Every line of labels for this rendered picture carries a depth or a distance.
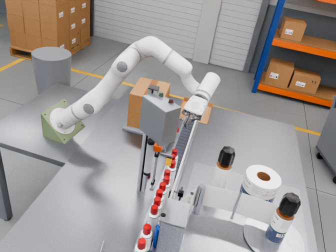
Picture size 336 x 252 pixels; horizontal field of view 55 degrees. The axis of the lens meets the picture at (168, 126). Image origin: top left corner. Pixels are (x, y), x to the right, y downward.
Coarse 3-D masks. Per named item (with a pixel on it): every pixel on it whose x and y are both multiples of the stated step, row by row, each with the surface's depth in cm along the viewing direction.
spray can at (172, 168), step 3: (171, 162) 172; (174, 162) 172; (171, 165) 172; (174, 165) 173; (168, 168) 174; (171, 168) 173; (174, 168) 174; (171, 171) 173; (174, 171) 174; (171, 174) 175; (174, 174) 176; (171, 177) 176; (171, 180) 177; (171, 183) 179; (171, 186) 180; (171, 189) 182
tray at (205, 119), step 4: (184, 100) 285; (180, 104) 271; (184, 104) 280; (208, 104) 282; (208, 108) 279; (180, 112) 267; (204, 112) 273; (208, 112) 274; (180, 116) 262; (184, 116) 263; (204, 116) 267; (208, 116) 268; (200, 120) 261; (204, 120) 262
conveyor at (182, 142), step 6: (192, 126) 243; (186, 132) 235; (180, 138) 228; (186, 138) 229; (180, 144) 222; (186, 144) 223; (180, 150) 216; (180, 156) 211; (180, 162) 205; (174, 180) 191; (150, 246) 151
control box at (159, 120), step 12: (144, 96) 148; (156, 96) 149; (144, 108) 150; (156, 108) 143; (168, 108) 141; (180, 108) 144; (144, 120) 152; (156, 120) 145; (168, 120) 143; (144, 132) 155; (156, 132) 148; (168, 132) 147
